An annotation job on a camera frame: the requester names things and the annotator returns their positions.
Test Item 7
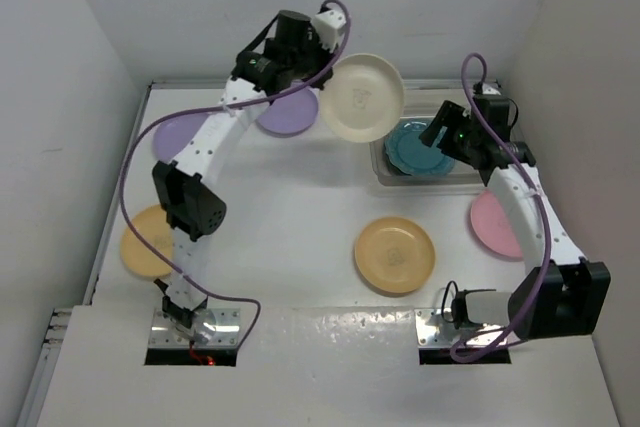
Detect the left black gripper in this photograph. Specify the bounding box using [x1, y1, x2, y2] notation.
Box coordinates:
[288, 34, 338, 93]

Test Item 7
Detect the teal scalloped plate back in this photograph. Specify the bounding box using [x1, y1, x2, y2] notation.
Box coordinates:
[383, 118, 456, 178]

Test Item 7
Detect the teal scalloped plate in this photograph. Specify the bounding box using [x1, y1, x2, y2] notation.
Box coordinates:
[383, 118, 456, 178]
[383, 159, 404, 177]

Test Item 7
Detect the cream plate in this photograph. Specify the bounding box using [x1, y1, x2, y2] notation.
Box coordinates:
[319, 53, 405, 143]

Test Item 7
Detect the teal scalloped plate front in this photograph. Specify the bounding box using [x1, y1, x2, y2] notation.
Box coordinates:
[383, 159, 404, 177]

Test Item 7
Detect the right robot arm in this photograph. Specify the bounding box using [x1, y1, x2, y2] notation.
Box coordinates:
[420, 94, 611, 340]

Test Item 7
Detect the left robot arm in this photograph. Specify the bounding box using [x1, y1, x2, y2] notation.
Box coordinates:
[152, 7, 348, 330]

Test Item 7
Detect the clear plastic bin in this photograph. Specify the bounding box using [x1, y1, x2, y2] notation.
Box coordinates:
[370, 88, 518, 192]

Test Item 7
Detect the purple plate at back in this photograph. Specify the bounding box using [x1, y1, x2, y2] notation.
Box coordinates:
[256, 88, 319, 137]

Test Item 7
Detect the purple plate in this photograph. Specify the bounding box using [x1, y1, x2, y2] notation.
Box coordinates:
[152, 113, 208, 163]
[256, 88, 319, 137]

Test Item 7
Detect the pink plate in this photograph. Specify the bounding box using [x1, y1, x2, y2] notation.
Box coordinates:
[469, 190, 523, 260]

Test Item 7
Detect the orange plate centre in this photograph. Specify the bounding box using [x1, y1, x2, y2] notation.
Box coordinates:
[354, 216, 436, 296]

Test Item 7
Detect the orange plate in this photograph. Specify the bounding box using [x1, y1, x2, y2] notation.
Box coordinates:
[118, 204, 175, 278]
[354, 216, 436, 296]

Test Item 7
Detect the purple plate near left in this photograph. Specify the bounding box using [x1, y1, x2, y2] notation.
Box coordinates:
[152, 113, 208, 163]

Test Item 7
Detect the orange plate left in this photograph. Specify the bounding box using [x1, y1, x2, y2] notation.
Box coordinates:
[118, 204, 175, 278]

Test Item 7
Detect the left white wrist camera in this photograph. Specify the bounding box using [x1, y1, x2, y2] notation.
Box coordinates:
[311, 9, 347, 51]

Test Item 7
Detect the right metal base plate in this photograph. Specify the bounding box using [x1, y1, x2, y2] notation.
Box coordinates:
[414, 308, 503, 349]

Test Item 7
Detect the metal base plate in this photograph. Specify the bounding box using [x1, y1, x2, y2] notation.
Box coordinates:
[148, 308, 240, 350]
[414, 308, 503, 349]

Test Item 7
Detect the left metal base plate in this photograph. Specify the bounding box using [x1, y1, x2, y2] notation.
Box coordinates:
[148, 308, 240, 350]

